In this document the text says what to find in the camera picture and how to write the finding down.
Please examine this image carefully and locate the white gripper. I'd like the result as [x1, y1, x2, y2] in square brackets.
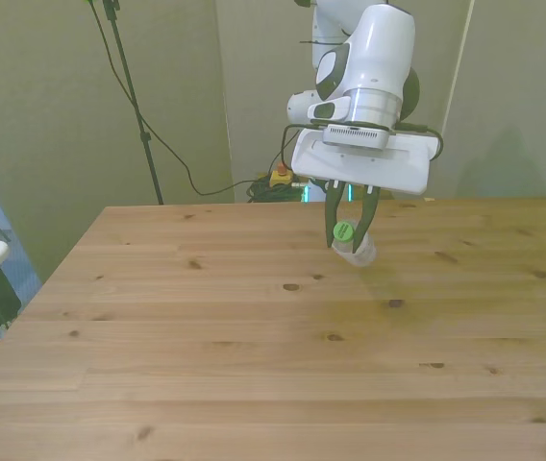
[290, 128, 437, 254]

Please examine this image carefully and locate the water bottle with green cap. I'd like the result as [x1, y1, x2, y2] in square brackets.
[330, 218, 379, 267]

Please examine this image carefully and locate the black tripod stand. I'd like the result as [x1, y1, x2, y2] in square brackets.
[87, 0, 165, 206]

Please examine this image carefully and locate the yellow emergency stop box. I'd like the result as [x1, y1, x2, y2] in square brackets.
[269, 162, 295, 188]

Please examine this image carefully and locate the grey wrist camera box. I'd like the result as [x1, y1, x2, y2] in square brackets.
[321, 123, 392, 153]

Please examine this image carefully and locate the coiled dark cable bundle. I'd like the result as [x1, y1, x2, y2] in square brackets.
[245, 178, 309, 205]

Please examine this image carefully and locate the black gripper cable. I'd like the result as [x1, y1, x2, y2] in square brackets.
[279, 121, 445, 167]

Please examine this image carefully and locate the long black cable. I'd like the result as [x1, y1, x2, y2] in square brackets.
[88, 0, 303, 197]

